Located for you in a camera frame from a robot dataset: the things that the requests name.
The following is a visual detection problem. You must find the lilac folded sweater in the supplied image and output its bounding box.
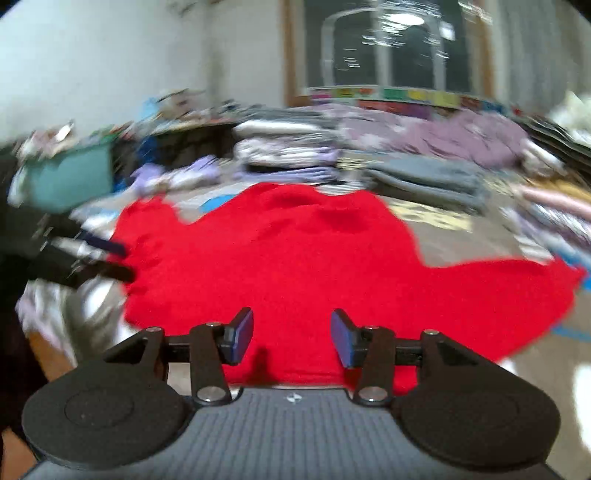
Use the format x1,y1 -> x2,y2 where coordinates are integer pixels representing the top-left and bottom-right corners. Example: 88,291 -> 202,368
131,157 -> 222,197

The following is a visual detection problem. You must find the black striped folded garment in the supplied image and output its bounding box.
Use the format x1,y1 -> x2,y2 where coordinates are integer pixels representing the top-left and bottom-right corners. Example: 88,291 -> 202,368
524,115 -> 591,158

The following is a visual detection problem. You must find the purple floral duvet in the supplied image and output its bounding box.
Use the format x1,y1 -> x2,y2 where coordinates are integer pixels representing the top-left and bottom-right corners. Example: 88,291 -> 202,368
318,104 -> 532,169

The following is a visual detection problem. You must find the printed cartoon blanket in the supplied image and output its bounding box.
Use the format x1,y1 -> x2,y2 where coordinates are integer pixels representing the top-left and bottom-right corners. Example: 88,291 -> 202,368
18,157 -> 591,416

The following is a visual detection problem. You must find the red sweater with green patch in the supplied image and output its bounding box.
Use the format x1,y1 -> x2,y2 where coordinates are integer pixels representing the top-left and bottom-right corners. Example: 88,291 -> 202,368
111,182 -> 587,398

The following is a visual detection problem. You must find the wooden desk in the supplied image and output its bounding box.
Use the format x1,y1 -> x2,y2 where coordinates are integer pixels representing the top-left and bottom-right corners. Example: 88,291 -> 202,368
148,117 -> 241,139

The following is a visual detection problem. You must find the stack of grey lilac clothes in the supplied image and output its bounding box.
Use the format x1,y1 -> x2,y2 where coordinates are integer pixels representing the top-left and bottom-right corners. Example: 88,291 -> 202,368
231,108 -> 342,185

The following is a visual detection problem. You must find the colourful cloth pile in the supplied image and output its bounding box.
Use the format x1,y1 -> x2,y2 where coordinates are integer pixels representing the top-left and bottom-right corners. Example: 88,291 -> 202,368
9,122 -> 116,158

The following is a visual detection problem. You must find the colourful tiled headboard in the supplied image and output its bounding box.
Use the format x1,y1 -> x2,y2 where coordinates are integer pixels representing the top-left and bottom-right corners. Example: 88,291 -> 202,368
305,85 -> 513,118

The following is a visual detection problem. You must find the grey curtain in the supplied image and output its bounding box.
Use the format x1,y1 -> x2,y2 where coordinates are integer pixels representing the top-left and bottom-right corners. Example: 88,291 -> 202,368
485,0 -> 568,112

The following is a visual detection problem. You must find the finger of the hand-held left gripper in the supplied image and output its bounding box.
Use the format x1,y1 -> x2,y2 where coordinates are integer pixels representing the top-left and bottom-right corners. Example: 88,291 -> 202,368
48,231 -> 130,259
46,258 -> 137,289

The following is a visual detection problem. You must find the teal storage box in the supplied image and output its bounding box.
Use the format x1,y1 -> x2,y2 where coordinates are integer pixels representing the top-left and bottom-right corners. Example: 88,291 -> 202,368
25,141 -> 116,215

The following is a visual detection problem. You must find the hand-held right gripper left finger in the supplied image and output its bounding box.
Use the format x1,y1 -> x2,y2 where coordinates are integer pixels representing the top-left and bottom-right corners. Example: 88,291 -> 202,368
102,307 -> 256,408

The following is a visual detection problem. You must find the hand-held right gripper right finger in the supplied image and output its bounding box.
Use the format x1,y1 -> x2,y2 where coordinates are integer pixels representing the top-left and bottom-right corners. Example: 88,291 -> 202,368
330,308 -> 485,408

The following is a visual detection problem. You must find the grey folded garment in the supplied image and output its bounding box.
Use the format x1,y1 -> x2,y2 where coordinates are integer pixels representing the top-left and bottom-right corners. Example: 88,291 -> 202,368
362,154 -> 490,215

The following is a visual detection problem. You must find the stack of pastel folded clothes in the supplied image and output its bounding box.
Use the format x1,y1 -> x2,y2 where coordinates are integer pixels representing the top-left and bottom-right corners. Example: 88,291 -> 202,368
503,182 -> 591,273

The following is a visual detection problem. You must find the wooden framed window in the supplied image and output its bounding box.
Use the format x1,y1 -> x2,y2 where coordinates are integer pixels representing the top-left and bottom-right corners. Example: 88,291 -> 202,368
284,0 -> 495,107

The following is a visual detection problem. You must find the white quilt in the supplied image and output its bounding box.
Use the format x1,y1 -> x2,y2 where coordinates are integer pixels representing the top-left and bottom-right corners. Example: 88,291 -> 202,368
549,90 -> 591,125

